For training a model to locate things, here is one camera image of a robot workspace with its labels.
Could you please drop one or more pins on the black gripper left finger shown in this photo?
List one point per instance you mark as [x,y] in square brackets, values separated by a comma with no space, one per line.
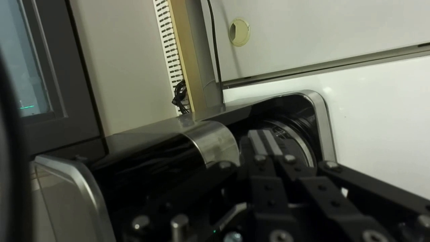
[270,219]

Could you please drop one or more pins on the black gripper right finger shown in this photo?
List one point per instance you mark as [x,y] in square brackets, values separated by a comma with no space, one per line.
[351,206]

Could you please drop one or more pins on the glass coffee carafe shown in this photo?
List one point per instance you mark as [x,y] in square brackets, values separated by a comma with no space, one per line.
[286,138]

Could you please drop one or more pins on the black and steel coffee maker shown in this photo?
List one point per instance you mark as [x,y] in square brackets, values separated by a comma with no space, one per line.
[88,185]

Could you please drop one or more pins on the beige radiator vent ledge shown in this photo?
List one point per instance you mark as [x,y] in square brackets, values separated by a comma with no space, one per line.
[172,58]

